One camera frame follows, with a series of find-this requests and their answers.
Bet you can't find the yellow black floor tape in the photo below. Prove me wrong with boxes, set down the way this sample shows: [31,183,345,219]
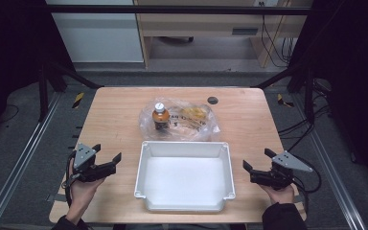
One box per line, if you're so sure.
[72,92,85,109]
[276,93,295,108]

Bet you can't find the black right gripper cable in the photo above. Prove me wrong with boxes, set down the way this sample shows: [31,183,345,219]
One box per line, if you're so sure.
[291,154,323,215]

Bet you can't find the person's left hand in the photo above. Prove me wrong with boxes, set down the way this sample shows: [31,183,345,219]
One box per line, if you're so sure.
[64,159,106,221]

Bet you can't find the white plastic bin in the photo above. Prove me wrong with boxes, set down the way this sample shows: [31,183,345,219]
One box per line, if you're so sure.
[133,140,237,214]

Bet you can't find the orange drink bottle white cap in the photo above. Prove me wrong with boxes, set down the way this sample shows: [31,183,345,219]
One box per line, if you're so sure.
[151,102,171,131]

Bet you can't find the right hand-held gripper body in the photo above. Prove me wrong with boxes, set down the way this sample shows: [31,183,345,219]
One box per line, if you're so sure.
[249,150,314,190]

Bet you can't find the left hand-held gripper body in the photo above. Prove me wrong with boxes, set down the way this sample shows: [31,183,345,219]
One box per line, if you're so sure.
[71,142,118,184]

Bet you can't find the black metal frame stand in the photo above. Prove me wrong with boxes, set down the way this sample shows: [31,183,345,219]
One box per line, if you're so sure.
[37,61,104,123]
[252,61,317,126]

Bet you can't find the black hanging desk cables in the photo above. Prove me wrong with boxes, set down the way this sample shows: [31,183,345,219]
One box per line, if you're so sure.
[260,1,296,68]

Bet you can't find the black floor cables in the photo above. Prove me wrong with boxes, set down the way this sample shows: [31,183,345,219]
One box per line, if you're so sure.
[277,80,334,152]

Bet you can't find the person's right hand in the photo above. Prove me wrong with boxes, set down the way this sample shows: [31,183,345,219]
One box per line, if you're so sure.
[258,183,296,206]

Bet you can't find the aluminium floor rail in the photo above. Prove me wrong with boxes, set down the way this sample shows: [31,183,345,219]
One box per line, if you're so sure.
[291,94,368,230]
[0,92,63,230]

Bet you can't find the white cabinet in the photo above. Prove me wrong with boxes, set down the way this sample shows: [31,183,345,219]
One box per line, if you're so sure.
[45,0,145,64]

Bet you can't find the clear plastic bag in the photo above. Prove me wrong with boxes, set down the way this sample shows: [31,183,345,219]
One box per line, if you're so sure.
[138,97,221,143]

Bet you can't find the black horizontal frame bar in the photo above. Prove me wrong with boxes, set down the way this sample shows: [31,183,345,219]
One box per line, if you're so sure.
[44,4,314,16]

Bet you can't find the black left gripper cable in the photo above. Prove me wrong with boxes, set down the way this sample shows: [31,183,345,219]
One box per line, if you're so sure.
[61,149,78,209]

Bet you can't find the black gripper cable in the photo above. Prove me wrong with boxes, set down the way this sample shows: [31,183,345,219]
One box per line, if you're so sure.
[291,154,323,215]
[61,149,78,209]

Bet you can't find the yellow snack packet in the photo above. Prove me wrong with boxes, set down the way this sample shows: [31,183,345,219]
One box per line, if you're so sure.
[181,106,207,124]

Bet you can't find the dark curtain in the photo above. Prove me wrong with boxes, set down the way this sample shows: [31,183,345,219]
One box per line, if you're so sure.
[0,0,76,142]
[288,0,368,196]

